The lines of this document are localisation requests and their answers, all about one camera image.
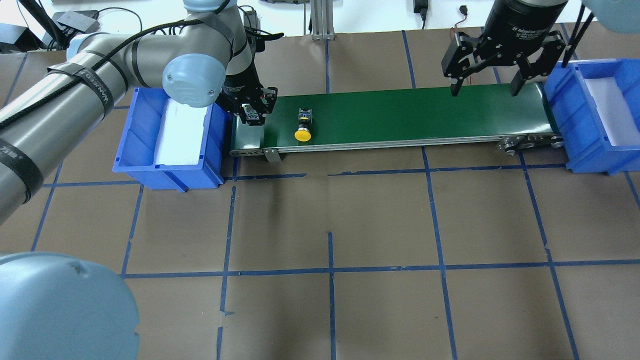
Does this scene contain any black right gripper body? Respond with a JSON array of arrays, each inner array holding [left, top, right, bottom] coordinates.
[[441, 0, 567, 81]]

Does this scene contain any aluminium profile post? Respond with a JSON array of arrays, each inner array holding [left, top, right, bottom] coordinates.
[[310, 0, 336, 41]]

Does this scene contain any blue plastic source bin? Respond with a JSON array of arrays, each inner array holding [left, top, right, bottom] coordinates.
[[112, 88, 231, 193]]

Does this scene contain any yellow mushroom push button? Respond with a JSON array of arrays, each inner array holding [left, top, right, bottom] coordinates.
[[294, 108, 313, 142]]

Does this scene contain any green conveyor belt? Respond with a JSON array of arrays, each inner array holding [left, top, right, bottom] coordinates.
[[230, 82, 564, 162]]

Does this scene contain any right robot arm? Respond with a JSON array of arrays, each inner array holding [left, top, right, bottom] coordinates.
[[441, 0, 639, 96]]

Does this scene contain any blue plastic target bin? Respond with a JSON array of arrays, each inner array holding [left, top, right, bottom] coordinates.
[[544, 58, 640, 175]]

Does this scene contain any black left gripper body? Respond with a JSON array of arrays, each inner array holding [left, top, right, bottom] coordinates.
[[220, 77, 278, 118]]

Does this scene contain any white foam pad source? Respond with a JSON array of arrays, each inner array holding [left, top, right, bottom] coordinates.
[[153, 98, 208, 166]]

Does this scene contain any white foam pad target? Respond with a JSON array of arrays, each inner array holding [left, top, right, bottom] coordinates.
[[585, 77, 640, 147]]

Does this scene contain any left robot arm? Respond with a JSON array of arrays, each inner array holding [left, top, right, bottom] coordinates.
[[0, 0, 278, 223]]

